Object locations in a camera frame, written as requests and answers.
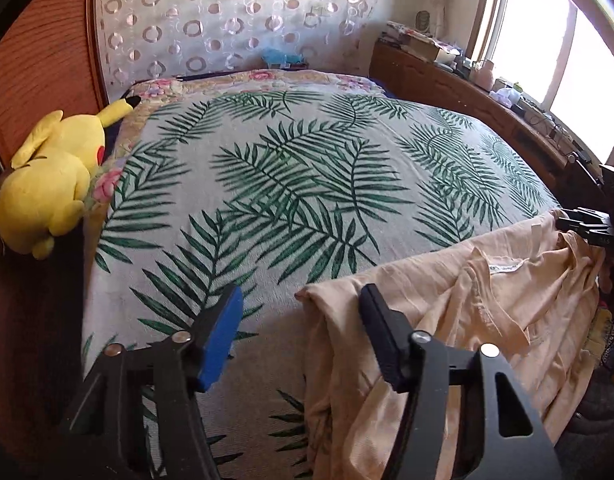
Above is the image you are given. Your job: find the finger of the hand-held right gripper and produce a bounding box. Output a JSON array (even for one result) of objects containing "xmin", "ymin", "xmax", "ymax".
[
  {"xmin": 556, "ymin": 207, "xmax": 610, "ymax": 229},
  {"xmin": 570, "ymin": 227, "xmax": 614, "ymax": 249}
]

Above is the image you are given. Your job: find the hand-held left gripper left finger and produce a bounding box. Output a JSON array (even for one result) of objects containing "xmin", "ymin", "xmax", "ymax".
[{"xmin": 57, "ymin": 284, "xmax": 245, "ymax": 480}]

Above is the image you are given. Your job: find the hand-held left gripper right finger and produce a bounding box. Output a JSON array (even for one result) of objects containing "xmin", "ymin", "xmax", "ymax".
[{"xmin": 358, "ymin": 283, "xmax": 558, "ymax": 480}]

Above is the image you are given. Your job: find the beige printed t-shirt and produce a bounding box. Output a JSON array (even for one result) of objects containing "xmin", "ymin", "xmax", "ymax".
[{"xmin": 294, "ymin": 208, "xmax": 608, "ymax": 480}]

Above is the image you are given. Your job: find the yellow patterned cloth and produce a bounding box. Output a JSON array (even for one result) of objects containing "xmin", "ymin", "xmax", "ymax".
[{"xmin": 582, "ymin": 300, "xmax": 614, "ymax": 376}]

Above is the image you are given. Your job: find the tissue pack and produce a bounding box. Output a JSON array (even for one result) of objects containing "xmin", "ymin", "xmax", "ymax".
[{"xmin": 490, "ymin": 85, "xmax": 525, "ymax": 106}]

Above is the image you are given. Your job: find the window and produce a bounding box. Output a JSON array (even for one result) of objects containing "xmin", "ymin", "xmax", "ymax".
[{"xmin": 470, "ymin": 0, "xmax": 614, "ymax": 166}]

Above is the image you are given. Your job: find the leaf print blanket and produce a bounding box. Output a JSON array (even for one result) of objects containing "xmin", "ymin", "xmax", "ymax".
[{"xmin": 79, "ymin": 87, "xmax": 563, "ymax": 480}]

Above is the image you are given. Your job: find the long wooden cabinet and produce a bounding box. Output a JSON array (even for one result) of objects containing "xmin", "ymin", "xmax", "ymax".
[{"xmin": 369, "ymin": 40, "xmax": 605, "ymax": 196}]

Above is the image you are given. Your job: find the yellow plush toy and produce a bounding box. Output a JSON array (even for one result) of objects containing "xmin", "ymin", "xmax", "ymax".
[{"xmin": 0, "ymin": 97, "xmax": 144, "ymax": 261}]

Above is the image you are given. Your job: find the cardboard box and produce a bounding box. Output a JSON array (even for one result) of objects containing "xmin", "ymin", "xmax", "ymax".
[{"xmin": 404, "ymin": 35, "xmax": 455, "ymax": 61}]

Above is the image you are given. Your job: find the floral quilt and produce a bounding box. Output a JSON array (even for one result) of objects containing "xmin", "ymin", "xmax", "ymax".
[{"xmin": 84, "ymin": 70, "xmax": 388, "ymax": 211}]

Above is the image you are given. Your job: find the pile of papers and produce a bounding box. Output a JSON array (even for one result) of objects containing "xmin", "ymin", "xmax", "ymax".
[{"xmin": 384, "ymin": 21, "xmax": 438, "ymax": 43}]

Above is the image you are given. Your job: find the light blue box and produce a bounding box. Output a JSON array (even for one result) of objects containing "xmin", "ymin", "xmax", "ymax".
[{"xmin": 261, "ymin": 48, "xmax": 308, "ymax": 69}]

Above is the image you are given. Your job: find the circle pattern sheer curtain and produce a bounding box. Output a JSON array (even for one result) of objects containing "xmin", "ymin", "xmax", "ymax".
[{"xmin": 89, "ymin": 0, "xmax": 388, "ymax": 86}]

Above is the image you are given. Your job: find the brown slatted wooden wardrobe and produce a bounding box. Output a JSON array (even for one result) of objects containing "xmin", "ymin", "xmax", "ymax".
[{"xmin": 0, "ymin": 0, "xmax": 110, "ymax": 171}]

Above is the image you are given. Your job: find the cable bundle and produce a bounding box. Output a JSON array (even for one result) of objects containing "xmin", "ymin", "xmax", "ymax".
[{"xmin": 527, "ymin": 107, "xmax": 573, "ymax": 143}]

